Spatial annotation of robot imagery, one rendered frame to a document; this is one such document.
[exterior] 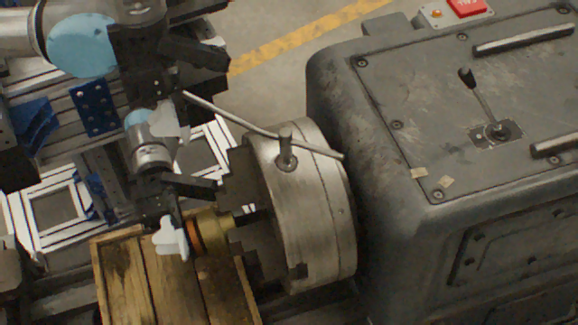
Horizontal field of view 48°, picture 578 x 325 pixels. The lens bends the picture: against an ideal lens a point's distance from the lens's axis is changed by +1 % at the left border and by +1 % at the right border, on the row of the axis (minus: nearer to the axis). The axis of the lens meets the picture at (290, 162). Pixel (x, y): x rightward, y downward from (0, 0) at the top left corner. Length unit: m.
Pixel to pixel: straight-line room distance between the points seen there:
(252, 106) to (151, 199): 1.67
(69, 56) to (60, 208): 1.34
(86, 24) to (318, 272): 0.56
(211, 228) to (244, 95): 1.78
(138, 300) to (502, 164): 0.76
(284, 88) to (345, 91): 1.76
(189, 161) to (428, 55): 1.37
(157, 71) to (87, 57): 0.22
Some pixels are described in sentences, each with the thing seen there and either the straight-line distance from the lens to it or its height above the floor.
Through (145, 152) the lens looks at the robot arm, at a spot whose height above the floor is 1.11.
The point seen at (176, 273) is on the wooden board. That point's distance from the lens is 1.40.
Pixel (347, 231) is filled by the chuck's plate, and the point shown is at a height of 1.16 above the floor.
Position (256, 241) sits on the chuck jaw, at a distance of 1.14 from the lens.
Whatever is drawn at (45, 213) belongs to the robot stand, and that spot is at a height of 0.21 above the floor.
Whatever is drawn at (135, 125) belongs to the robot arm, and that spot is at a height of 1.11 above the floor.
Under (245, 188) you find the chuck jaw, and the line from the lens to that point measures 1.18.
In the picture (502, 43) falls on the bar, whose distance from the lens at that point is 1.27.
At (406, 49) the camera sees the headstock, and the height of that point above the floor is 1.25.
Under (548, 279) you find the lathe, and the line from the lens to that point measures 1.47.
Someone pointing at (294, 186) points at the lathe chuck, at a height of 1.23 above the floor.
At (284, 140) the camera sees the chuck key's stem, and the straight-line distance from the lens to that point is 1.01.
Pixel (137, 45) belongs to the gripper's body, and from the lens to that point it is 0.95.
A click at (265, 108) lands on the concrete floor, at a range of 2.84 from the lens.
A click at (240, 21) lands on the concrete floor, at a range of 3.28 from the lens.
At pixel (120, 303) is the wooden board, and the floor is 0.89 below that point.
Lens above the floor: 2.10
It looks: 52 degrees down
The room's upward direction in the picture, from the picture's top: 3 degrees counter-clockwise
